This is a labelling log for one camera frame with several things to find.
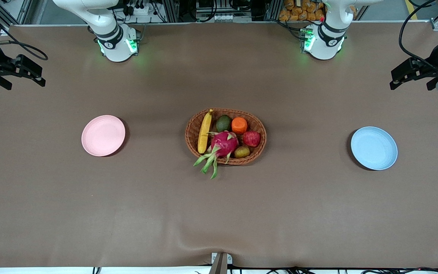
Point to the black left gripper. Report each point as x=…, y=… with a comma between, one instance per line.
x=434, y=62

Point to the red apple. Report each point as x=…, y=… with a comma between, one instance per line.
x=251, y=139

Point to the yellow banana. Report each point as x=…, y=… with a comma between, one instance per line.
x=204, y=133

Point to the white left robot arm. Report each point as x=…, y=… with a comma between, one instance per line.
x=323, y=47

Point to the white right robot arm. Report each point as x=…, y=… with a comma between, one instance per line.
x=112, y=45

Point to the blue plate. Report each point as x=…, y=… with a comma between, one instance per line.
x=374, y=148

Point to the pink plate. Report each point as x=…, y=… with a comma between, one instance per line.
x=103, y=136

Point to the bag of orange snacks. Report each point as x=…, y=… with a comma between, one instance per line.
x=299, y=13

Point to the white power strip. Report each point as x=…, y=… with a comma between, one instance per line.
x=139, y=10

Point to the brown table cover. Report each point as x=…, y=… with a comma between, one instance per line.
x=127, y=209

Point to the brown wicker basket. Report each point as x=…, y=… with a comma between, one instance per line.
x=192, y=133

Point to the orange fruit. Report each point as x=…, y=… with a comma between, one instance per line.
x=239, y=125

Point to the brown kiwi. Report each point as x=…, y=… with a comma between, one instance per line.
x=242, y=152

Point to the green avocado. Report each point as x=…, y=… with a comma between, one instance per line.
x=223, y=123

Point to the pink dragon fruit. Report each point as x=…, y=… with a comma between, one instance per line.
x=224, y=144

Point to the metal bracket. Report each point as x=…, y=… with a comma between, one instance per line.
x=221, y=264

